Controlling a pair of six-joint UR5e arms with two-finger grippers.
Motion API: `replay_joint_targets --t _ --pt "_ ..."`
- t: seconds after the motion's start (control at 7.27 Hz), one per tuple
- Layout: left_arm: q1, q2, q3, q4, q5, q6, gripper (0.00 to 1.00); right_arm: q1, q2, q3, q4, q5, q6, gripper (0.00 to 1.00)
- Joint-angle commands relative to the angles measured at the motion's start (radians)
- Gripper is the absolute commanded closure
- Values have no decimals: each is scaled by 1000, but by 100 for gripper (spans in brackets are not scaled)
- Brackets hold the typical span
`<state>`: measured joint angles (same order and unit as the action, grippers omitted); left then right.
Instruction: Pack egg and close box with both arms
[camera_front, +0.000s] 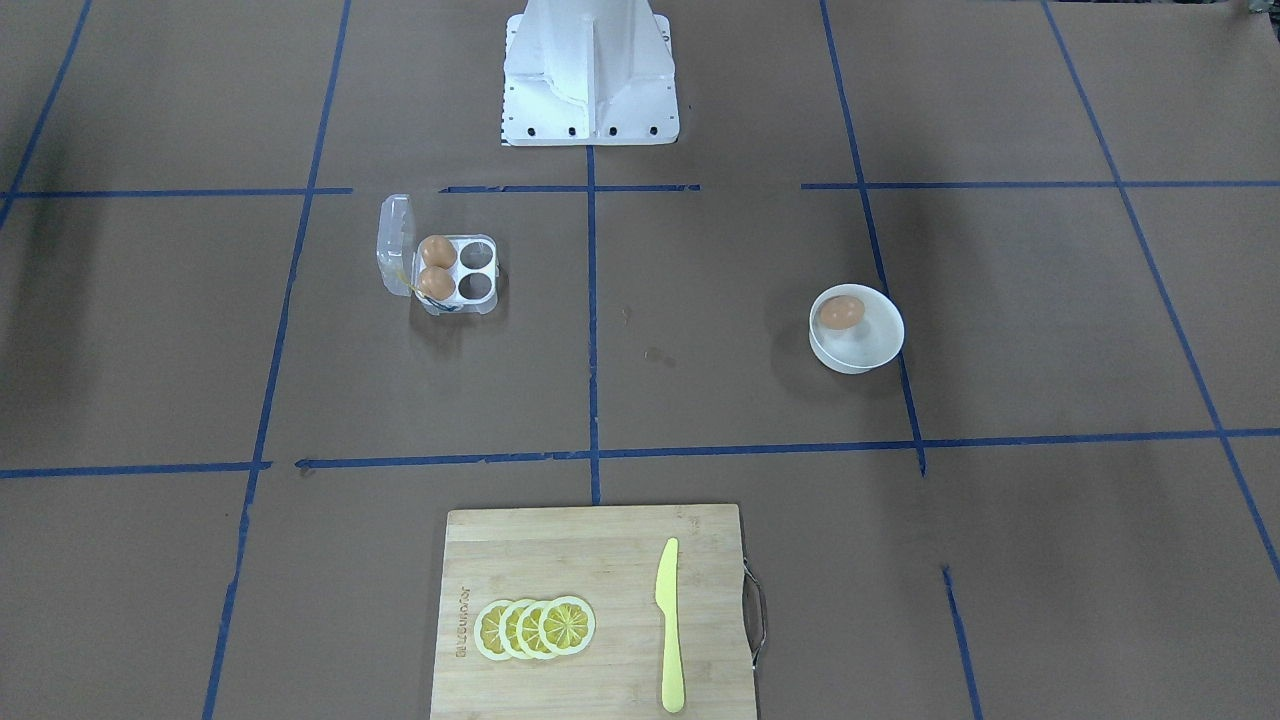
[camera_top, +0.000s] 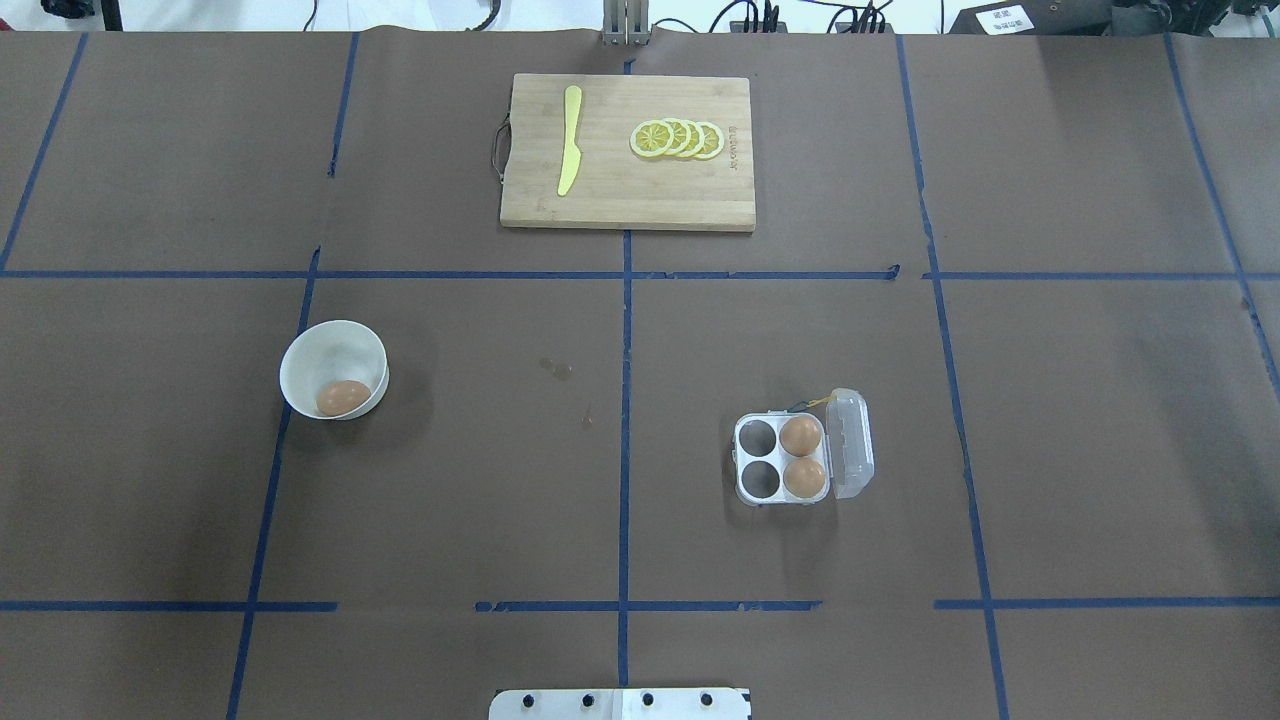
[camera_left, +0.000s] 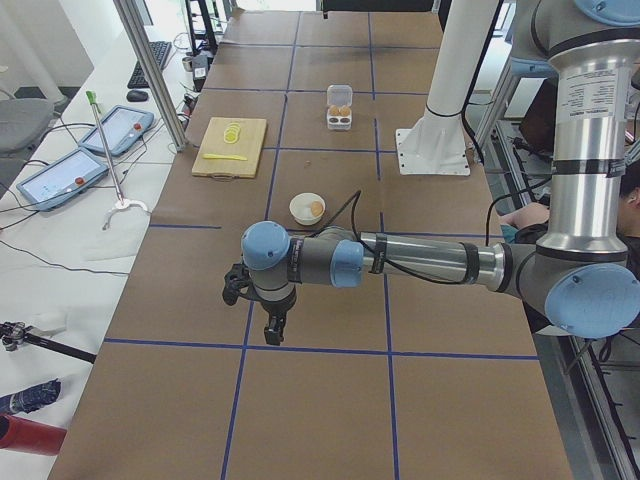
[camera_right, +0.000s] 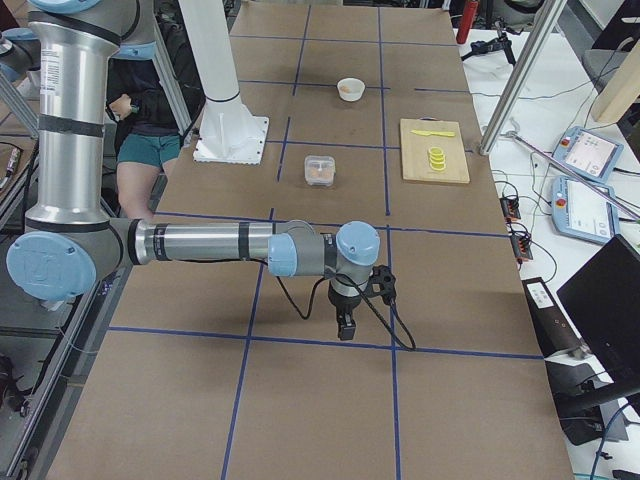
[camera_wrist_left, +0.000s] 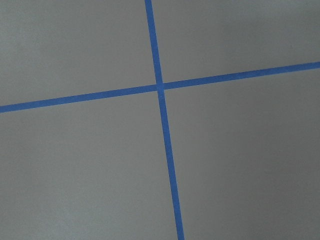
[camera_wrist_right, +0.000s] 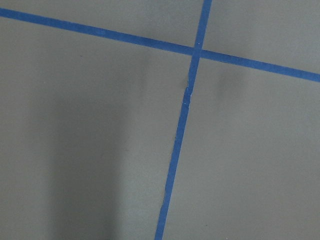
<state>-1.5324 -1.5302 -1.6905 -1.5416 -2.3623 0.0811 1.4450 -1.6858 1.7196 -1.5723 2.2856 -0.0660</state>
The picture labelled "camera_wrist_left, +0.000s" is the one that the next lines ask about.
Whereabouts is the blue tape line lengthwise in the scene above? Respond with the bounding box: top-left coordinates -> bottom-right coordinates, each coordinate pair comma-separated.
144,0 -> 185,240

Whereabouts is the blue tape line crosswise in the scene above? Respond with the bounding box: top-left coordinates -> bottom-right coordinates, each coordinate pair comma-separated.
0,61 -> 320,113

